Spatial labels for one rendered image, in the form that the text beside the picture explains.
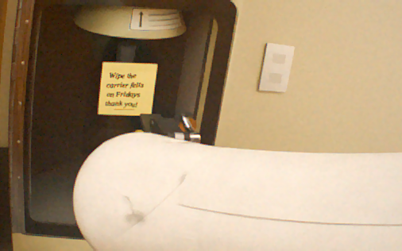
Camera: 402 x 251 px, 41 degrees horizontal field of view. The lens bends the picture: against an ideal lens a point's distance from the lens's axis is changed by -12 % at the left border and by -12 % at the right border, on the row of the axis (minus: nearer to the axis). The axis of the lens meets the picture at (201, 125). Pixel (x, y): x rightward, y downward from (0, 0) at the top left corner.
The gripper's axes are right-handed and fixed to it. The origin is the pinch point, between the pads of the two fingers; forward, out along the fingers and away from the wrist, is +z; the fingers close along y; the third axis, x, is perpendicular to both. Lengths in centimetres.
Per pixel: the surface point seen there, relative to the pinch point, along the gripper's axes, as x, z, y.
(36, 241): 17.2, 4.6, -22.4
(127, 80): 3.8, 3.4, 6.3
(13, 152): 20.4, 3.4, -5.4
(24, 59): 19.2, 3.4, 9.1
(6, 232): 23.0, 10.8, -25.6
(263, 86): -34, 47, -9
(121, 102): 4.3, 3.4, 3.2
